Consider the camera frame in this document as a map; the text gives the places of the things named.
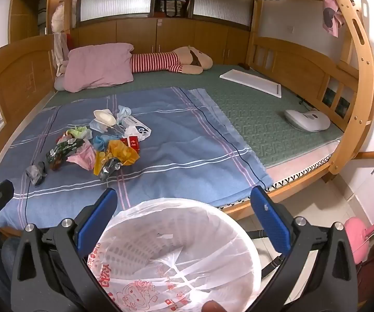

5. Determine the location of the pink pillow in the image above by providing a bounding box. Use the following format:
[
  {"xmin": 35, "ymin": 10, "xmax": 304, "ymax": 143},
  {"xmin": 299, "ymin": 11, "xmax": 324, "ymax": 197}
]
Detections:
[{"xmin": 63, "ymin": 43, "xmax": 135, "ymax": 93}]

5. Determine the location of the person's leg in jeans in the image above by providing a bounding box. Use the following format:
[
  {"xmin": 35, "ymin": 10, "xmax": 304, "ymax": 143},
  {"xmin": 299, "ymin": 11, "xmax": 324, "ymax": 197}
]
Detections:
[{"xmin": 0, "ymin": 236, "xmax": 23, "ymax": 312}]

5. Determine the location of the white medicine box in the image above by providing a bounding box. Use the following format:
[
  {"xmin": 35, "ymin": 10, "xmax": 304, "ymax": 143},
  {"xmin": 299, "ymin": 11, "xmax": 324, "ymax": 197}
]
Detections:
[{"xmin": 124, "ymin": 115, "xmax": 152, "ymax": 136}]

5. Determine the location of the long clear plastic packaging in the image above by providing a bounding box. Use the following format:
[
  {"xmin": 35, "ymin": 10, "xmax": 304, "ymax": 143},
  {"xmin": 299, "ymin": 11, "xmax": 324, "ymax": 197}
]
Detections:
[{"xmin": 108, "ymin": 120, "xmax": 126, "ymax": 137}]

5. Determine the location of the pink hanging cloth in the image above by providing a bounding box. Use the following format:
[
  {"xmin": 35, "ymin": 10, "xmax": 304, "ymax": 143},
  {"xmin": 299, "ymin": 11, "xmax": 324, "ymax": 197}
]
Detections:
[{"xmin": 323, "ymin": 0, "xmax": 346, "ymax": 38}]

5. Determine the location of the orange plastic wrapper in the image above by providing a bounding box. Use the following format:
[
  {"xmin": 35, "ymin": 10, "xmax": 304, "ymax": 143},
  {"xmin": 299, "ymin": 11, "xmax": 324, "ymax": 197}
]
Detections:
[{"xmin": 93, "ymin": 140, "xmax": 140, "ymax": 176}]

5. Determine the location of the person's right hand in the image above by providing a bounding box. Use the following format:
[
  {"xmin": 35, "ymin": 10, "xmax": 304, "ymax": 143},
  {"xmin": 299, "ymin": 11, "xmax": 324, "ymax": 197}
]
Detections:
[{"xmin": 203, "ymin": 301, "xmax": 226, "ymax": 312}]

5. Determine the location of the white flat board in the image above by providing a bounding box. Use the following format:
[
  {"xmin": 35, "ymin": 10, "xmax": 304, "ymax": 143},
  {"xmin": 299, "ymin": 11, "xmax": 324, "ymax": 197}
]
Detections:
[{"xmin": 219, "ymin": 70, "xmax": 282, "ymax": 99}]

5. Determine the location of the white paper cup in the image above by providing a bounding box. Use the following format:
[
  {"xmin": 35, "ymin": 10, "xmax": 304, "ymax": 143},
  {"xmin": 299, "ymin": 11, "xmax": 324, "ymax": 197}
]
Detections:
[{"xmin": 93, "ymin": 109, "xmax": 116, "ymax": 127}]

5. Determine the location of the blue disposable glove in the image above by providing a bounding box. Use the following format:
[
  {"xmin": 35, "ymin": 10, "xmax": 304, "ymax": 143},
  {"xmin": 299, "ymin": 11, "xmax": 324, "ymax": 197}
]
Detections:
[{"xmin": 92, "ymin": 135, "xmax": 110, "ymax": 150}]

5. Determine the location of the red cigarette box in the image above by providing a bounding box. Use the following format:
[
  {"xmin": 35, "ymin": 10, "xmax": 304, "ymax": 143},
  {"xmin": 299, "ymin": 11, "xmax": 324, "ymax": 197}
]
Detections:
[{"xmin": 120, "ymin": 136, "xmax": 142, "ymax": 153}]

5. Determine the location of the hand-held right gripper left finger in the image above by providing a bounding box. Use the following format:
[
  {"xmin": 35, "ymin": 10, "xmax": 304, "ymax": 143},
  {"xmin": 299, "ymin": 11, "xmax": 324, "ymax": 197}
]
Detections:
[{"xmin": 10, "ymin": 188, "xmax": 123, "ymax": 312}]

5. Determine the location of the clear plastic bag with trash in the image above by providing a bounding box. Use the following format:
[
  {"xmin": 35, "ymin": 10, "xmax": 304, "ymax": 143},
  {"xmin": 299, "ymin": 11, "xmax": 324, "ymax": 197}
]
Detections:
[{"xmin": 117, "ymin": 106, "xmax": 132, "ymax": 122}]

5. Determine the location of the frosted glass cabinet panel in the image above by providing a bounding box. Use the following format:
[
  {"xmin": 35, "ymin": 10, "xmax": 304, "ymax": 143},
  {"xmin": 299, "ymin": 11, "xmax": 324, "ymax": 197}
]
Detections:
[
  {"xmin": 192, "ymin": 0, "xmax": 252, "ymax": 27},
  {"xmin": 79, "ymin": 0, "xmax": 154, "ymax": 23}
]

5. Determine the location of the pink plastic wrapper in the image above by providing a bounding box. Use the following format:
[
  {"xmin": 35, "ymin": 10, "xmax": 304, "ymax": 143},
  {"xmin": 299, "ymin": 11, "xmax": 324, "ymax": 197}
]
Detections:
[{"xmin": 67, "ymin": 146, "xmax": 97, "ymax": 171}]

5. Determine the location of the white trash bin with liner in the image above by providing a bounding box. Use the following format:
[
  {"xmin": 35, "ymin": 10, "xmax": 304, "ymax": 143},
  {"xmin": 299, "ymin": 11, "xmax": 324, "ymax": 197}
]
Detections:
[{"xmin": 88, "ymin": 197, "xmax": 261, "ymax": 312}]

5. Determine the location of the wooden bunk bed frame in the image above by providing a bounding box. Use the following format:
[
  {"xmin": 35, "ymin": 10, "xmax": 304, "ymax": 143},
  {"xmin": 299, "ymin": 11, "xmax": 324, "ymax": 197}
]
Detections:
[{"xmin": 0, "ymin": 0, "xmax": 374, "ymax": 238}]

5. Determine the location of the striped plush doll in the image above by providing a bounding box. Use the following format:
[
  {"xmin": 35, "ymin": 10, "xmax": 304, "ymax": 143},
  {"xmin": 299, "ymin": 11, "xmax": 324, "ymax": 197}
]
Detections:
[{"xmin": 131, "ymin": 45, "xmax": 213, "ymax": 75}]

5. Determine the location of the beige hanging towel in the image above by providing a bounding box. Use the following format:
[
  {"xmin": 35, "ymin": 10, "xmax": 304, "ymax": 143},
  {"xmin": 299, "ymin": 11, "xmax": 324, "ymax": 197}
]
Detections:
[{"xmin": 53, "ymin": 32, "xmax": 71, "ymax": 72}]

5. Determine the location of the dark printed snack wrapper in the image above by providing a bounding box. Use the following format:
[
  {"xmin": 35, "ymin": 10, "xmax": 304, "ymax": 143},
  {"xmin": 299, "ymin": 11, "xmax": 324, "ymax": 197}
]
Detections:
[{"xmin": 46, "ymin": 138, "xmax": 85, "ymax": 171}]

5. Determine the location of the white mattress with zigzag edge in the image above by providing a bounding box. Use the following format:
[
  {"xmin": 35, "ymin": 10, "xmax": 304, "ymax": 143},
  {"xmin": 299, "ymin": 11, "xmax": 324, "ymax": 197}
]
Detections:
[{"xmin": 265, "ymin": 140, "xmax": 341, "ymax": 199}]

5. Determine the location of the black strap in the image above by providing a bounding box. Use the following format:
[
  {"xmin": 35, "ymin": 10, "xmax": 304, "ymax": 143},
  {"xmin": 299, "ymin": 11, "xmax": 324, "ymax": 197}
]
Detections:
[{"xmin": 250, "ymin": 229, "xmax": 286, "ymax": 278}]

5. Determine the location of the black vacuum cable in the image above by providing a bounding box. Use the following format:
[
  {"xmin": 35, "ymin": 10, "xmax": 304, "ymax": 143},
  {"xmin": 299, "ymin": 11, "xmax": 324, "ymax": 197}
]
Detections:
[{"xmin": 298, "ymin": 98, "xmax": 318, "ymax": 110}]

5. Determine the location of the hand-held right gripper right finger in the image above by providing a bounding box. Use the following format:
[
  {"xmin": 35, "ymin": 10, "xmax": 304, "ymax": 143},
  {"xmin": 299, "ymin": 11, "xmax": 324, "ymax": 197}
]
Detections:
[{"xmin": 249, "ymin": 186, "xmax": 358, "ymax": 312}]

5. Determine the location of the grey plush cushion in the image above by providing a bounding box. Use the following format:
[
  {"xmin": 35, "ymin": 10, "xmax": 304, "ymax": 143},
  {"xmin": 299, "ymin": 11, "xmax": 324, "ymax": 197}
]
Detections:
[{"xmin": 54, "ymin": 71, "xmax": 74, "ymax": 92}]

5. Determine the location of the green wrapper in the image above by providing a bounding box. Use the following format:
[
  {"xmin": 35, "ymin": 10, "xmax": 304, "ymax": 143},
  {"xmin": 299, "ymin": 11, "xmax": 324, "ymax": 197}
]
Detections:
[{"xmin": 65, "ymin": 127, "xmax": 92, "ymax": 140}]

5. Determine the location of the curved wooden bed ladder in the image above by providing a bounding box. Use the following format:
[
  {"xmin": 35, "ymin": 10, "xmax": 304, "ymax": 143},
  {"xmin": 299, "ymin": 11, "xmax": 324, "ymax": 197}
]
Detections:
[{"xmin": 326, "ymin": 0, "xmax": 374, "ymax": 176}]

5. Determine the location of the pink rounded plastic object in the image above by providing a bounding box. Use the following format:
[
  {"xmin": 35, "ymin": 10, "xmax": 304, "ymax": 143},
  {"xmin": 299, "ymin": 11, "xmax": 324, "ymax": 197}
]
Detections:
[{"xmin": 344, "ymin": 206, "xmax": 374, "ymax": 264}]

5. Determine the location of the green patterned bed mat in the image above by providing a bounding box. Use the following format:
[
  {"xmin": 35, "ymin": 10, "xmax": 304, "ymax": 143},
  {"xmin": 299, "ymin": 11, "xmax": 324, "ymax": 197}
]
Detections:
[{"xmin": 42, "ymin": 63, "xmax": 345, "ymax": 170}]

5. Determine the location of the blue plaid blanket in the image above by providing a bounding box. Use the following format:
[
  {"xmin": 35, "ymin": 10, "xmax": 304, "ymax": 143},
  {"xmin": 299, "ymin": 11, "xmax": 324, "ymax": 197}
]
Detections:
[{"xmin": 0, "ymin": 86, "xmax": 273, "ymax": 231}]

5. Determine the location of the silver foil wrapper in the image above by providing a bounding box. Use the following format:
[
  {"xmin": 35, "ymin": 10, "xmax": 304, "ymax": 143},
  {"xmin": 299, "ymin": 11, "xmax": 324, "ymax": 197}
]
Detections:
[{"xmin": 99, "ymin": 158, "xmax": 123, "ymax": 181}]

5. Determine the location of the grey wrapper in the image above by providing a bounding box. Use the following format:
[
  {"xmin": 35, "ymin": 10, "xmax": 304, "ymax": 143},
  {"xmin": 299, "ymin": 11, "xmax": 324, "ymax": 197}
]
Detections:
[{"xmin": 25, "ymin": 162, "xmax": 48, "ymax": 186}]

